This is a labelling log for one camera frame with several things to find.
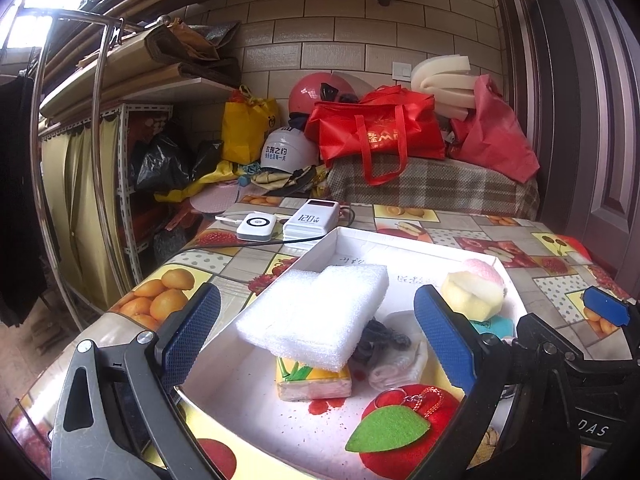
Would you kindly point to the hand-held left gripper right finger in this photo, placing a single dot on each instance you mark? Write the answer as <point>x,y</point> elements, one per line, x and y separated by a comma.
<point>445,340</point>

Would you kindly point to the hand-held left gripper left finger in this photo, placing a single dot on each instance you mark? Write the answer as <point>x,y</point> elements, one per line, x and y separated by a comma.
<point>192,332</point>

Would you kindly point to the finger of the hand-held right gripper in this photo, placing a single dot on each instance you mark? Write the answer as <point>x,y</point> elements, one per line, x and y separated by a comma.
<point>605,305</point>
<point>542,335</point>

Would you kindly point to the teal tissue pack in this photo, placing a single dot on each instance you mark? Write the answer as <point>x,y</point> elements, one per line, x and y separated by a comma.
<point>500,327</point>

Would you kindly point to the yellow sponge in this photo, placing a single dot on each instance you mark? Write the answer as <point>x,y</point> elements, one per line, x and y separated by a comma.
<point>467,297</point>

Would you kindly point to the white socks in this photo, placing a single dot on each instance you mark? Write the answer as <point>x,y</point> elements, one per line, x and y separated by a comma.
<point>400,365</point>

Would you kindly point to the white cardboard tray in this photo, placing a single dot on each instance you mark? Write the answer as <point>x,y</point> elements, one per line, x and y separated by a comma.
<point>370,252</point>

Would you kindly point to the white foam block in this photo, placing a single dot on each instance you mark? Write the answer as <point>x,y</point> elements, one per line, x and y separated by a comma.
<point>315,310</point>

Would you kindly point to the yellow tissue pack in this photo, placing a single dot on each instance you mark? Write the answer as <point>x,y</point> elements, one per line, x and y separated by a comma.
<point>312,382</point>

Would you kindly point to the fruit print tablecloth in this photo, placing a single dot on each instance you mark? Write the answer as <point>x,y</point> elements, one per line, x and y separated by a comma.
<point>235,265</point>

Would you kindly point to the small white charger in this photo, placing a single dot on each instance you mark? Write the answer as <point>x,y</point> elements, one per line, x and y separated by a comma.
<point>255,225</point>

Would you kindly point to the pink round fan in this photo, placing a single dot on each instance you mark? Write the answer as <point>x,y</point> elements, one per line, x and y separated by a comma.
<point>215,200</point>

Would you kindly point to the plaid blanket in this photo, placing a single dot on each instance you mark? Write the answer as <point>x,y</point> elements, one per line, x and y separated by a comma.
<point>440,185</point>

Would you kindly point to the yellow cloth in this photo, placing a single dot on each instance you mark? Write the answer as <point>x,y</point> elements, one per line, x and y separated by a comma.
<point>210,177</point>

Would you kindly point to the white power bank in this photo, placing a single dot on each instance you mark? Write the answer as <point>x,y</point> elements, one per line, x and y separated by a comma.
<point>310,222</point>

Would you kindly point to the black plastic bag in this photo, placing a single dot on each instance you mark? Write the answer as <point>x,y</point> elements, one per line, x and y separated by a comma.
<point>160,160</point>

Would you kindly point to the yellow curtain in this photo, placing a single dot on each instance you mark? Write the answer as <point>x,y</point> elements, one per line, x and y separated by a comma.
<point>75,200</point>

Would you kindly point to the grey metal door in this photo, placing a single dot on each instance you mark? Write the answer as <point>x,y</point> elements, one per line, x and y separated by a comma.
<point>590,110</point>

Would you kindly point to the pink plastic bag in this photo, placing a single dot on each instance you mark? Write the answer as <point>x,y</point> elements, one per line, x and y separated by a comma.
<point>500,135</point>

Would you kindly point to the white helmet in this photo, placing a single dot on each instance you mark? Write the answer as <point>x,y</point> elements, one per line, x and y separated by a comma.
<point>285,152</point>

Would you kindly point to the yellow bag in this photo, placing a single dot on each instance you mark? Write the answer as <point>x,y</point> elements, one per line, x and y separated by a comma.
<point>245,130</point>

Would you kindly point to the red tote bag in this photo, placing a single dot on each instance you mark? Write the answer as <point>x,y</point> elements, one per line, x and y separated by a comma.
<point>390,130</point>

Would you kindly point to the black hanging garment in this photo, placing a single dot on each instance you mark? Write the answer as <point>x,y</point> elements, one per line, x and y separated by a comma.
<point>17,185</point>

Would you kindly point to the metal clothes rack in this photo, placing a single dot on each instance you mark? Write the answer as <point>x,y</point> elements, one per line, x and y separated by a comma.
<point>94,120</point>

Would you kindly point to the white angle-iron shelf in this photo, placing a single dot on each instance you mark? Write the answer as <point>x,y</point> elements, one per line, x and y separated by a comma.
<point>125,87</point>

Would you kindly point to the cream foam roll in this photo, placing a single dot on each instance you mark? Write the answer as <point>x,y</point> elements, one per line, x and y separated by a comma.
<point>440,82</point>

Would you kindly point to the pink helmet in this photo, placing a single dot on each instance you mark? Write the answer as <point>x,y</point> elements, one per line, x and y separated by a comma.
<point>315,92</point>

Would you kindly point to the brown folded bags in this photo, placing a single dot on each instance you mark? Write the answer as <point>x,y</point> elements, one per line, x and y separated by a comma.
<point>200,45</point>

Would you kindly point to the white wall switch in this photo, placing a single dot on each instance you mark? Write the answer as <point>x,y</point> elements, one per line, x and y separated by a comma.
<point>400,69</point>

